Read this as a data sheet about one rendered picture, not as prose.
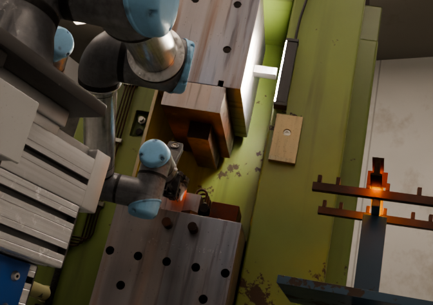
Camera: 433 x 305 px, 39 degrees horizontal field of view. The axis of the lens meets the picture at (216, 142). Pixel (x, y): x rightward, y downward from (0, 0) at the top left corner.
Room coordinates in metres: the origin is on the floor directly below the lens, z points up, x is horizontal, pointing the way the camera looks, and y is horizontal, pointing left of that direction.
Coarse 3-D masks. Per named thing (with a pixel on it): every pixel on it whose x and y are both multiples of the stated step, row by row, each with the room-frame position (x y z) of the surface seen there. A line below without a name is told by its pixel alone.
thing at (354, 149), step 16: (368, 0) 2.61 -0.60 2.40; (368, 16) 2.53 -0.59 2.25; (368, 32) 2.53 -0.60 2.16; (368, 48) 2.29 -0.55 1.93; (368, 64) 2.29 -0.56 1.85; (368, 80) 2.29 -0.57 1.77; (352, 96) 2.30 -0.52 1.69; (368, 96) 2.29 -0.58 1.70; (352, 112) 2.30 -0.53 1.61; (368, 112) 2.29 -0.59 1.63; (352, 128) 2.29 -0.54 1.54; (352, 144) 2.29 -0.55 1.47; (352, 160) 2.29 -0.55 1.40; (352, 176) 2.29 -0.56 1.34; (352, 208) 2.29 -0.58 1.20; (336, 224) 2.30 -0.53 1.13; (352, 224) 2.29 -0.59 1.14; (336, 240) 2.29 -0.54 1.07; (336, 256) 2.29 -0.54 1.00; (336, 272) 2.29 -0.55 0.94
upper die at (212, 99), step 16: (176, 96) 1.83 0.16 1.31; (192, 96) 1.82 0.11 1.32; (208, 96) 1.81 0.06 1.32; (224, 96) 1.81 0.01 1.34; (176, 112) 1.88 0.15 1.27; (192, 112) 1.85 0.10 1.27; (208, 112) 1.82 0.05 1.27; (224, 112) 1.88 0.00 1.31; (176, 128) 2.03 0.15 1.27; (224, 128) 1.95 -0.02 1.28; (224, 144) 2.08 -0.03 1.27
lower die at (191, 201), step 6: (186, 192) 1.81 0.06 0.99; (162, 198) 1.82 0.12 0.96; (186, 198) 1.81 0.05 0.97; (192, 198) 1.81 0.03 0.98; (198, 198) 1.80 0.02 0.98; (162, 204) 1.82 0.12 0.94; (168, 204) 1.82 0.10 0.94; (174, 204) 1.82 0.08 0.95; (180, 204) 1.81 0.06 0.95; (186, 204) 1.81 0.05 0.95; (192, 204) 1.81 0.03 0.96; (198, 204) 1.80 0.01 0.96; (174, 210) 1.82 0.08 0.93; (180, 210) 1.81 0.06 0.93; (192, 210) 1.81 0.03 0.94; (198, 210) 1.81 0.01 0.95
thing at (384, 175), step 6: (372, 162) 1.31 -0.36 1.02; (378, 162) 1.28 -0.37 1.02; (372, 168) 1.34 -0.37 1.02; (378, 168) 1.28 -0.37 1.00; (372, 174) 1.28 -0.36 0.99; (378, 174) 1.27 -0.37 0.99; (384, 174) 1.35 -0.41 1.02; (372, 180) 1.31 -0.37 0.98; (378, 180) 1.30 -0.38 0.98; (384, 180) 1.35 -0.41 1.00; (372, 186) 1.39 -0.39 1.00; (378, 186) 1.35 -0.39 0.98; (384, 186) 1.35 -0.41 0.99
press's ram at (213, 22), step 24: (192, 0) 1.84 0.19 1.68; (216, 0) 1.82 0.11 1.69; (240, 0) 1.81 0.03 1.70; (192, 24) 1.83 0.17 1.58; (216, 24) 1.82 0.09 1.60; (240, 24) 1.80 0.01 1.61; (216, 48) 1.81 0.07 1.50; (240, 48) 1.80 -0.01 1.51; (264, 48) 2.17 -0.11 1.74; (192, 72) 1.82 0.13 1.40; (216, 72) 1.81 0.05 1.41; (240, 72) 1.80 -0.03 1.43; (264, 72) 1.97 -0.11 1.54; (240, 96) 1.85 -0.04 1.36; (240, 120) 2.05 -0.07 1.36
